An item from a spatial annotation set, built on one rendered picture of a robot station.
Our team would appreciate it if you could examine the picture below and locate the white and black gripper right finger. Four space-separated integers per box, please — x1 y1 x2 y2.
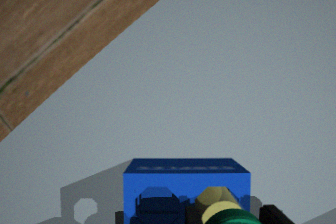
259 204 295 224

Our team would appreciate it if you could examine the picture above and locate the blue tube rack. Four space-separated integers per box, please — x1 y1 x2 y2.
123 158 251 224

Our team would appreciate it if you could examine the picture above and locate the grey table surface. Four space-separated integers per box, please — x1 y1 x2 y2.
0 0 336 224

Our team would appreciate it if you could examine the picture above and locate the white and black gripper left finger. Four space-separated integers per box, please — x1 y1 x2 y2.
185 206 203 224

